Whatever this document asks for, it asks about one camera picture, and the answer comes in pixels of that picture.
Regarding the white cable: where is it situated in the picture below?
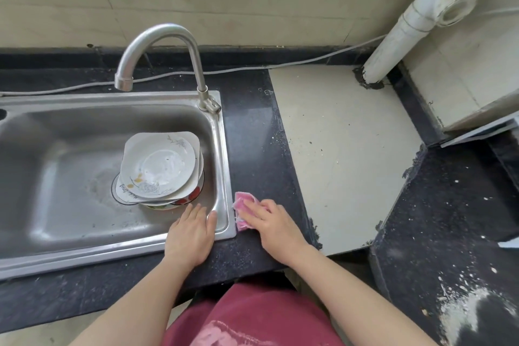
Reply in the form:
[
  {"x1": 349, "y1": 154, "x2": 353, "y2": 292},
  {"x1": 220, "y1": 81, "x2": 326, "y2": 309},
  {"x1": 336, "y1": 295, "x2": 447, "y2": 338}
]
[{"x1": 0, "y1": 7, "x2": 519, "y2": 98}]

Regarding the person's right hand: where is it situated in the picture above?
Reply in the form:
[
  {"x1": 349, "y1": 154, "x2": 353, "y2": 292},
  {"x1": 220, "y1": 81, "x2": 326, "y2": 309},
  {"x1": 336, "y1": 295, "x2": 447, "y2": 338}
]
[{"x1": 239, "y1": 198, "x2": 311, "y2": 268}]

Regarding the person's left hand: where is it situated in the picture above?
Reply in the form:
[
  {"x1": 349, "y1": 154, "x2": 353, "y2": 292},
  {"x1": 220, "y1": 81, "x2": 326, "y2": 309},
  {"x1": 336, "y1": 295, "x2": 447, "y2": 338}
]
[{"x1": 164, "y1": 203, "x2": 218, "y2": 268}]

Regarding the white plate orange green print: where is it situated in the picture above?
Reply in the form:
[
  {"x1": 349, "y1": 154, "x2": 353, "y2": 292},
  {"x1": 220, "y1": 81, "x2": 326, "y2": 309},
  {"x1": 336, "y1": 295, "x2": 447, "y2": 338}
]
[{"x1": 139, "y1": 200, "x2": 181, "y2": 212}]

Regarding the white square plate pink flower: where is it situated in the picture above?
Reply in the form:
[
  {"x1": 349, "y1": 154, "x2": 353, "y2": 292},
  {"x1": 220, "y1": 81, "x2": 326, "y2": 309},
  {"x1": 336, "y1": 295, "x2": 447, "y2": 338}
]
[{"x1": 111, "y1": 151, "x2": 205, "y2": 205}]

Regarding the white round plate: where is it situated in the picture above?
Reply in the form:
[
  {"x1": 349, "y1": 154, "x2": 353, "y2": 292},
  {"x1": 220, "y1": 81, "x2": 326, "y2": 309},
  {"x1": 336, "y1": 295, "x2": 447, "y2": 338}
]
[{"x1": 120, "y1": 131, "x2": 202, "y2": 199}]

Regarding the pile of crumbs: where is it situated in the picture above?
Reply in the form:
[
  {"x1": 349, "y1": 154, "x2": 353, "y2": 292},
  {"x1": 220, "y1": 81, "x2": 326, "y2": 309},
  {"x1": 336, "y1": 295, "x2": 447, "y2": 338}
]
[{"x1": 437, "y1": 272, "x2": 508, "y2": 346}]

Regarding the steel faucet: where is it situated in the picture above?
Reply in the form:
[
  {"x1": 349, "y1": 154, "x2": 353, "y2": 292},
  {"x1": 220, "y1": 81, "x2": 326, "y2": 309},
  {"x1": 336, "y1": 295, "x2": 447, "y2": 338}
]
[{"x1": 114, "y1": 23, "x2": 222, "y2": 115}]

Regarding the white metal shelf rack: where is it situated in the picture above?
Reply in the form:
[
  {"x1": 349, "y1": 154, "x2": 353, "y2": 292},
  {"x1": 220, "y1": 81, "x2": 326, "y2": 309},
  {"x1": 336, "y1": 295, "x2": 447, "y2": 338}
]
[{"x1": 440, "y1": 110, "x2": 519, "y2": 250}]

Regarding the person's left forearm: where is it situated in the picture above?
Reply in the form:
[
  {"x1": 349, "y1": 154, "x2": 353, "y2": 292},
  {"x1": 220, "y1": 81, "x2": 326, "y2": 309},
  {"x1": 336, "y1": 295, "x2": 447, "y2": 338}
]
[{"x1": 69, "y1": 256, "x2": 211, "y2": 346}]

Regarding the strawberry print plate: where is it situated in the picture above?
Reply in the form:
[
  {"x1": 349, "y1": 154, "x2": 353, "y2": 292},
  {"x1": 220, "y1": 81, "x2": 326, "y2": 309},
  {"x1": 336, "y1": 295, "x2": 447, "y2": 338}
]
[{"x1": 172, "y1": 183, "x2": 204, "y2": 207}]

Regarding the pink cloth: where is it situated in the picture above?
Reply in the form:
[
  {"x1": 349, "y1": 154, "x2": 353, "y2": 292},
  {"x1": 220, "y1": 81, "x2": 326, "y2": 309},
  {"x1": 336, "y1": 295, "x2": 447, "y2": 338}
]
[{"x1": 232, "y1": 191, "x2": 270, "y2": 233}]

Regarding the stainless steel sink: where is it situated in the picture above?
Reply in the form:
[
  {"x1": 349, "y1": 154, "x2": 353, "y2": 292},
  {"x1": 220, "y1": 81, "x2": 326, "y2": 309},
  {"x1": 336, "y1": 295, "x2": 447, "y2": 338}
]
[{"x1": 0, "y1": 90, "x2": 237, "y2": 281}]

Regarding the person's right forearm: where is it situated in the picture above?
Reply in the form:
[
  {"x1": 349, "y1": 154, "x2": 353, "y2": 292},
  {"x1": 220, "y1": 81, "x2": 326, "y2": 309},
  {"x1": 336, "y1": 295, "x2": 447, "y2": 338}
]
[{"x1": 283, "y1": 244, "x2": 438, "y2": 346}]

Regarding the black speckled countertop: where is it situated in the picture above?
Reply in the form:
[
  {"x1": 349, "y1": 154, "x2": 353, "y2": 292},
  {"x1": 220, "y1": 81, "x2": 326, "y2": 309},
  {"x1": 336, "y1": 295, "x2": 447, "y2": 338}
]
[{"x1": 0, "y1": 45, "x2": 519, "y2": 346}]

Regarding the white drain pipe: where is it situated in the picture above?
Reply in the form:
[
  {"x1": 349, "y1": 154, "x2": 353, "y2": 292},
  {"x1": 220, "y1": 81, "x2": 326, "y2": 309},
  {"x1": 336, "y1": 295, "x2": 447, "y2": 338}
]
[{"x1": 352, "y1": 0, "x2": 505, "y2": 90}]

